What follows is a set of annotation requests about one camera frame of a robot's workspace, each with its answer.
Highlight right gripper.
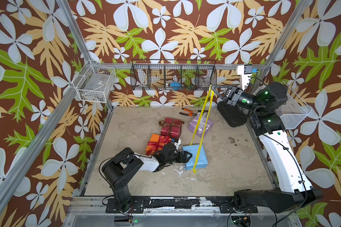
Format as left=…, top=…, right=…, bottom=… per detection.
left=214, top=88, right=266, bottom=118

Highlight yellow ribbon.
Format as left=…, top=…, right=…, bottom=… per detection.
left=189, top=84, right=215, bottom=174

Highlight blue gift box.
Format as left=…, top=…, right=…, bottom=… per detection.
left=183, top=144, right=208, bottom=171

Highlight orange gift box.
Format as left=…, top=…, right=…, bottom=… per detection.
left=145, top=133, right=172, bottom=156

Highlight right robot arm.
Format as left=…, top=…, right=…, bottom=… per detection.
left=210, top=82, right=323, bottom=213

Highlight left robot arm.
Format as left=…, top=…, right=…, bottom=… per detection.
left=100, top=143, right=193, bottom=213

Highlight magenta gift box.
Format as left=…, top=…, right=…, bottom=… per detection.
left=160, top=117, right=185, bottom=140

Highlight lilac gift box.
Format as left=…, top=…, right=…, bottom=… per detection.
left=188, top=113, right=214, bottom=137

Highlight white ribbon bow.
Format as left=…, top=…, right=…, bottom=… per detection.
left=191, top=113, right=213, bottom=137

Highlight brown ribbon bow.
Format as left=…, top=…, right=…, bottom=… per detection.
left=158, top=119, right=185, bottom=138

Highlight black oval case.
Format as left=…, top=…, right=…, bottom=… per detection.
left=217, top=101, right=247, bottom=128

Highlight blue item in basket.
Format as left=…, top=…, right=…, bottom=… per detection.
left=170, top=82, right=181, bottom=91

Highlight white mesh basket right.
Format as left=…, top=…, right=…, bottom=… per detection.
left=276, top=82, right=313, bottom=130

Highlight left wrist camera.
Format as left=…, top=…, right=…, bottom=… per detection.
left=172, top=138, right=181, bottom=149

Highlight orange handled pliers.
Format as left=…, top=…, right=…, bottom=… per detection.
left=179, top=108, right=202, bottom=116

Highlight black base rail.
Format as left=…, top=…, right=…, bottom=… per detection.
left=105, top=195, right=259, bottom=214

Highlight black wire basket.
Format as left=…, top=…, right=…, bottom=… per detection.
left=130, top=59, right=217, bottom=91

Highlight white wire basket left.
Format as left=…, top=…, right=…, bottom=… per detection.
left=73, top=64, right=117, bottom=103

